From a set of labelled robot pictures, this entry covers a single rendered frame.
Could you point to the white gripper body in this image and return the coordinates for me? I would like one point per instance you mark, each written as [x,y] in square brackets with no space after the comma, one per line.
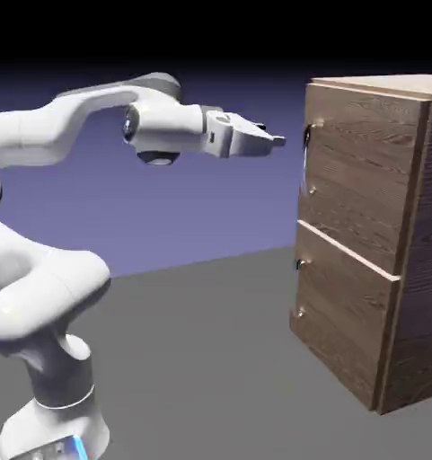
[248,140]

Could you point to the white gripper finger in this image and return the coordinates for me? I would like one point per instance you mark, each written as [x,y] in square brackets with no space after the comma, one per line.
[278,141]

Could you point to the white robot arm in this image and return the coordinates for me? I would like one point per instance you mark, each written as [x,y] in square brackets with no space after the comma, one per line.
[57,118]

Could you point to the large wooden cabinet door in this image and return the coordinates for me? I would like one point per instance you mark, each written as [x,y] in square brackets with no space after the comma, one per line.
[359,179]

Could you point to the wooden cabinet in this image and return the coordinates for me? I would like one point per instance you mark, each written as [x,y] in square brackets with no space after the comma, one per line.
[409,251]

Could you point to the small wooden cabinet door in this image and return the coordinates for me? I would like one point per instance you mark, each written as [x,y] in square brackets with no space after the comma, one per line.
[337,316]

